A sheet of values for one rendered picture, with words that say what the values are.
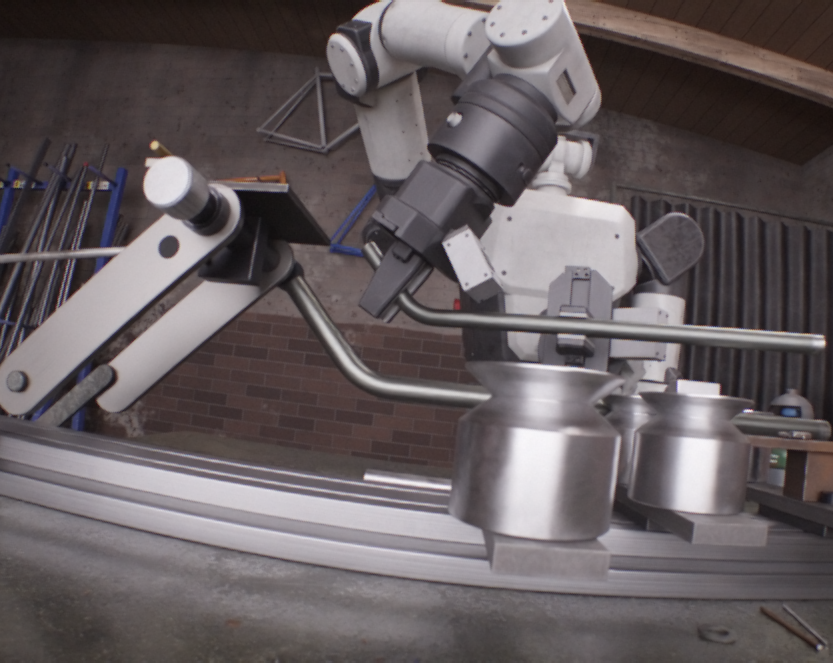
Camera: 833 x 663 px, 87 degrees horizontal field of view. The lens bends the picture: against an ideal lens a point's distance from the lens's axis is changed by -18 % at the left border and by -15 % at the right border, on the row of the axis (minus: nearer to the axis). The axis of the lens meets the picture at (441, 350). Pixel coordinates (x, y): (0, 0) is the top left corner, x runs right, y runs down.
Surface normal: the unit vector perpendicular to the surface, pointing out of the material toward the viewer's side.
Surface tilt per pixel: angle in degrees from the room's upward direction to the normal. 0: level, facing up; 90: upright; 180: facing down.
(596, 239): 98
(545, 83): 155
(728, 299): 90
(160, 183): 90
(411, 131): 123
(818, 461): 90
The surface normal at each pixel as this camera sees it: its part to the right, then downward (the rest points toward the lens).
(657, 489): -0.78, -0.15
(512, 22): -0.49, -0.26
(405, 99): 0.63, 0.58
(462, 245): -0.31, -0.12
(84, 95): -0.02, -0.09
